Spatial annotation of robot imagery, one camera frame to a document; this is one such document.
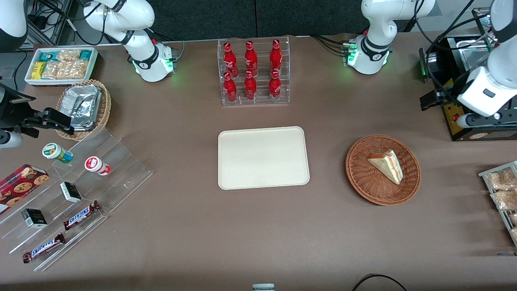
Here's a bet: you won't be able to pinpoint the red cookie box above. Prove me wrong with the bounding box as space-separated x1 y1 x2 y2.
0 164 50 215

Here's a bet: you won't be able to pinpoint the brown wicker basket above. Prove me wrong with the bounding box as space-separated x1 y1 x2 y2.
346 135 421 206

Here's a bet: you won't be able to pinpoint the black looped cable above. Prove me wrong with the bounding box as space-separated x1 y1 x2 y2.
351 274 408 291

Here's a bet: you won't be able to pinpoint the white grey wrist cylinder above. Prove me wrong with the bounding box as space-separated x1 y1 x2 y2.
0 131 23 149
456 113 517 129

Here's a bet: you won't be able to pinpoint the green lid yogurt cup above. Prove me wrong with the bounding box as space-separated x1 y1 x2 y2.
42 143 74 164

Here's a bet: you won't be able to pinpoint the clear acrylic bottle rack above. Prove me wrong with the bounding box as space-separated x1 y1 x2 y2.
217 36 290 106

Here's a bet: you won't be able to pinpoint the black left arm base cables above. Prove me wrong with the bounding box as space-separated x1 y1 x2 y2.
310 34 351 55

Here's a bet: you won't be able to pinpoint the black cable bundle with adapter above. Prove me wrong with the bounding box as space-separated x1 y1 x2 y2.
24 0 109 46

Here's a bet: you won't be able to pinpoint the tray of packaged snacks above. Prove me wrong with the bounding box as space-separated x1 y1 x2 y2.
478 161 517 248

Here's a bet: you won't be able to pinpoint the cream plastic tray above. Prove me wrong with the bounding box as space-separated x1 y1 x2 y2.
218 126 310 190

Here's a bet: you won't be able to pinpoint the clear cracker bag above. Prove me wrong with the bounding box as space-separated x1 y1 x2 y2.
57 49 81 62
42 61 65 80
63 60 88 79

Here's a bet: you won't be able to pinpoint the black food warmer cabinet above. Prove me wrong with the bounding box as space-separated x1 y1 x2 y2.
419 7 517 142

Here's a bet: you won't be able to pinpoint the Snickers bar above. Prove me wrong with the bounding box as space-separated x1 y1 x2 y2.
63 200 101 231
22 233 66 264

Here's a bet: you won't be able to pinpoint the black hanging arm cables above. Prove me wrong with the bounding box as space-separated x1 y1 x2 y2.
414 0 501 108

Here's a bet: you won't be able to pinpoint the clear acrylic tiered stand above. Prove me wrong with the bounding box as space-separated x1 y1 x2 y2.
0 127 153 272

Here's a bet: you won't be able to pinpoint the silver foil packets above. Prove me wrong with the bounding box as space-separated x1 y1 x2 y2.
61 84 102 131

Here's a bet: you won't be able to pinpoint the aluminium frame profile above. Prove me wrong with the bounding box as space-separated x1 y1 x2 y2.
28 0 75 48

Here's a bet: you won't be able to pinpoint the steel food pan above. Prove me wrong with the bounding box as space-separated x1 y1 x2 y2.
452 36 494 73

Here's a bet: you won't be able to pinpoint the red lid yogurt cup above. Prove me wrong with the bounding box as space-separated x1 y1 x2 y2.
84 156 111 176

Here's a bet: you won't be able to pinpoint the triangular sandwich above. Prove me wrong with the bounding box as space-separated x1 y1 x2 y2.
367 149 404 185

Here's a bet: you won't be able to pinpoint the white snack bin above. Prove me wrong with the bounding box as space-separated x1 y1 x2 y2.
24 47 99 87

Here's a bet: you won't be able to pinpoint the black right arm base cables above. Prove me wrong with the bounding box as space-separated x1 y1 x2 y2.
151 29 186 62

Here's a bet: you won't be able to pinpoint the small black box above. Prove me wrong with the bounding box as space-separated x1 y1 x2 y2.
21 209 48 229
60 181 82 203

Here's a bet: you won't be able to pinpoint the red cola bottle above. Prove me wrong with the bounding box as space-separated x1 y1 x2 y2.
244 41 258 77
269 70 282 101
244 71 257 101
223 72 237 103
223 42 239 78
269 39 282 75

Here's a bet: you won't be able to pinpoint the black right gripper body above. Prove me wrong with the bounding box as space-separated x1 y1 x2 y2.
0 83 38 131

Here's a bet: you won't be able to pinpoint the light wicker basket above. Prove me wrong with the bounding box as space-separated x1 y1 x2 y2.
56 79 112 141

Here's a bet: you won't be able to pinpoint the black arm base cables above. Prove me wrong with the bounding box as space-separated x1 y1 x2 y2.
151 29 186 62
310 34 351 55

